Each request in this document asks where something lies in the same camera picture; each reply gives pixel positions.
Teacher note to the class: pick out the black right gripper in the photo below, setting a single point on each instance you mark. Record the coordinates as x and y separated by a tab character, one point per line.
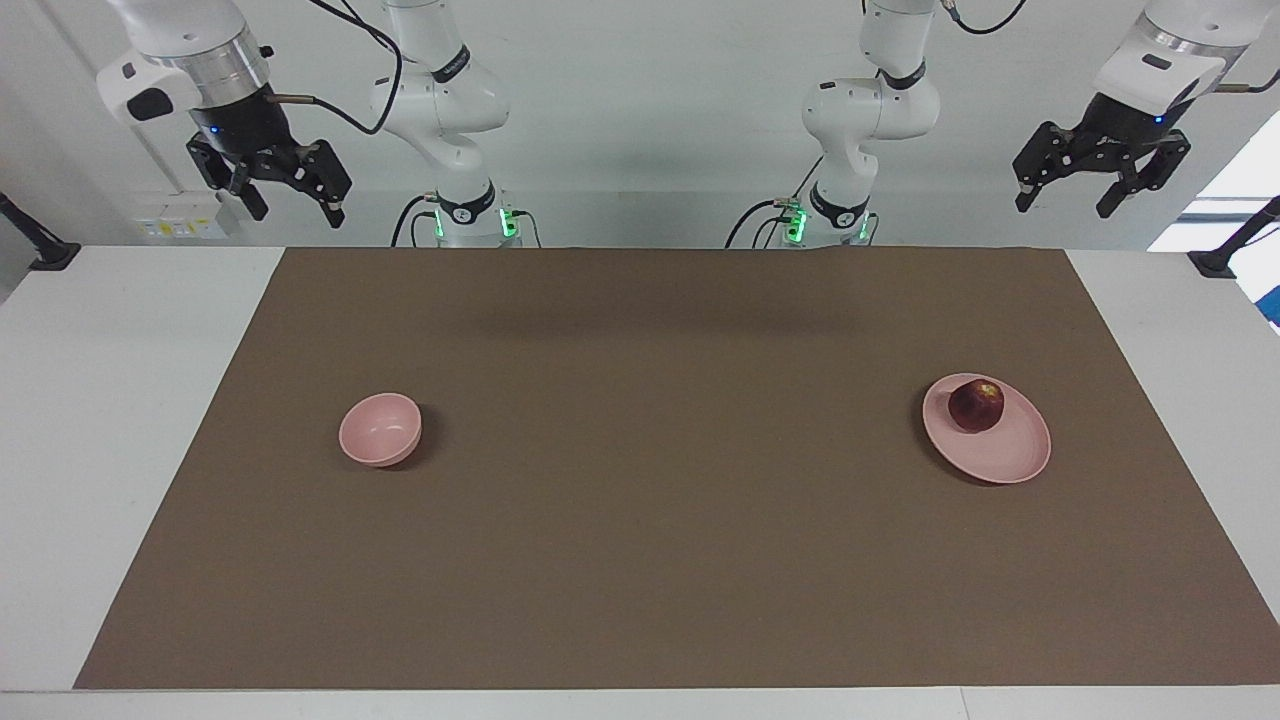
240	125

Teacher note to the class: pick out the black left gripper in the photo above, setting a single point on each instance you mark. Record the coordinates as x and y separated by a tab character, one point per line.
1120	130

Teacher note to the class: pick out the red apple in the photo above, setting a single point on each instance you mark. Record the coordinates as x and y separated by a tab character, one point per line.
975	406

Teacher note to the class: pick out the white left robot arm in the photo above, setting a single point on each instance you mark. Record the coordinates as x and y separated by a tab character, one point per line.
865	110

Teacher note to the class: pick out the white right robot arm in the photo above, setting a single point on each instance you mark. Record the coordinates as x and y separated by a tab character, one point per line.
440	100

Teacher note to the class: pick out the pink bowl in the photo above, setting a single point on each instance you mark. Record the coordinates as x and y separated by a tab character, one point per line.
378	432

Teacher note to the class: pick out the pink plate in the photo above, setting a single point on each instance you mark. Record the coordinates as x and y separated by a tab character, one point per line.
1000	455

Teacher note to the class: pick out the bright white window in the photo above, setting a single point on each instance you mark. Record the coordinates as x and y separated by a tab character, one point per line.
1245	170

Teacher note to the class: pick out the blue object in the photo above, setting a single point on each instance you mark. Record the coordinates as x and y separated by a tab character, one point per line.
1270	308

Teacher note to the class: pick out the brown table mat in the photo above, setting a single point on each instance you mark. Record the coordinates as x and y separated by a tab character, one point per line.
640	550

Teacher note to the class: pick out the white wall power outlet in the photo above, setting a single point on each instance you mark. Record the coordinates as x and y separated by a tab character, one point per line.
165	228

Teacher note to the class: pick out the black clamp mount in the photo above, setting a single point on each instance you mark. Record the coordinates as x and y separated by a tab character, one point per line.
50	255
1215	263

